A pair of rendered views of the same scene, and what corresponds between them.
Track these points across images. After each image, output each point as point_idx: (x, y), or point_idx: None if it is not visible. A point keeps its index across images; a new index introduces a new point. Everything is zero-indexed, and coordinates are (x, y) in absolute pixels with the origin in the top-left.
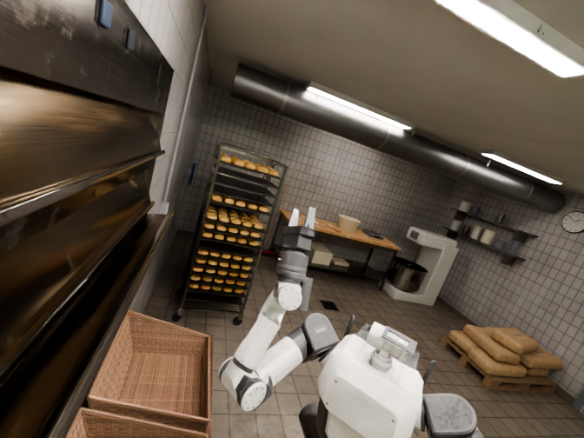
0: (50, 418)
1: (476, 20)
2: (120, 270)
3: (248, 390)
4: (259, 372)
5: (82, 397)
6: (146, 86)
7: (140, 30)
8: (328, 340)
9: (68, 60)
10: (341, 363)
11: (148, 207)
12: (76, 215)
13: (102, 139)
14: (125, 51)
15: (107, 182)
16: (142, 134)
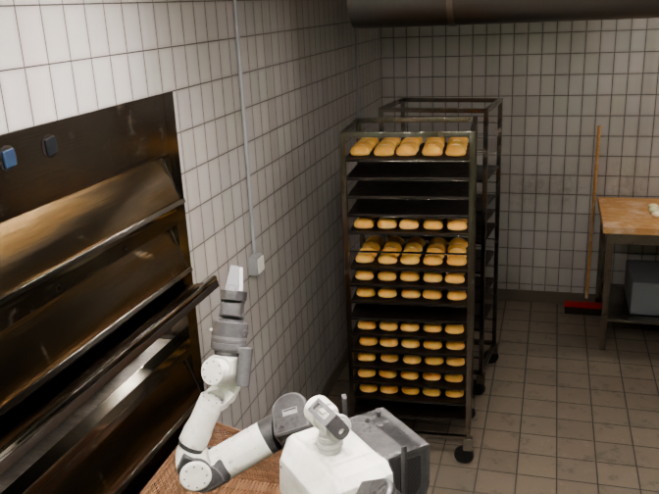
0: (4, 446)
1: None
2: (108, 358)
3: (183, 467)
4: (210, 456)
5: (29, 443)
6: (106, 155)
7: (66, 123)
8: (295, 423)
9: None
10: (287, 447)
11: (174, 278)
12: (48, 311)
13: (48, 241)
14: (49, 158)
15: (76, 273)
16: (127, 200)
